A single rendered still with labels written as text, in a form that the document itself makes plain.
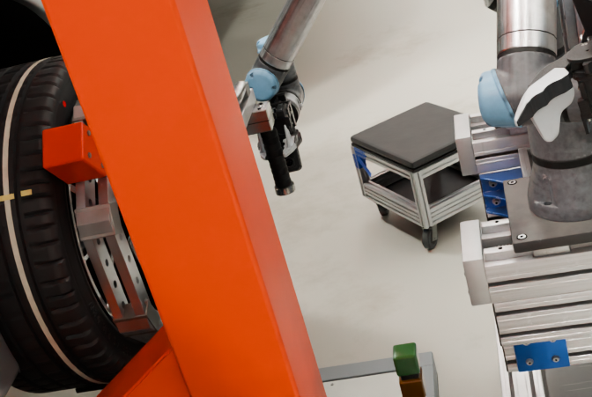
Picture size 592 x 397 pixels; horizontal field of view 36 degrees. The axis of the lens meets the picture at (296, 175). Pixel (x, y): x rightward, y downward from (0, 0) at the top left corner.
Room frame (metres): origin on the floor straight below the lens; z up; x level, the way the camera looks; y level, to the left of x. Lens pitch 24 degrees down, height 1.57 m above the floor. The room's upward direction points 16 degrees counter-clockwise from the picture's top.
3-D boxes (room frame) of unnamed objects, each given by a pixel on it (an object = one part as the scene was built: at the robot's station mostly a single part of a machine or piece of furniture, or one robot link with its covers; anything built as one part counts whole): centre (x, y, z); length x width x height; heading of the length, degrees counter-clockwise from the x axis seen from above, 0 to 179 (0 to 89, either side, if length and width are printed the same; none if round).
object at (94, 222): (1.70, 0.30, 0.85); 0.54 x 0.07 x 0.54; 168
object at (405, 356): (1.27, -0.09, 0.64); 0.04 x 0.04 x 0.04; 78
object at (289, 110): (1.95, 0.00, 0.86); 0.12 x 0.08 x 0.09; 168
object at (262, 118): (1.82, 0.06, 0.93); 0.09 x 0.05 x 0.05; 78
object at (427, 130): (2.91, -0.44, 0.17); 0.43 x 0.36 x 0.34; 22
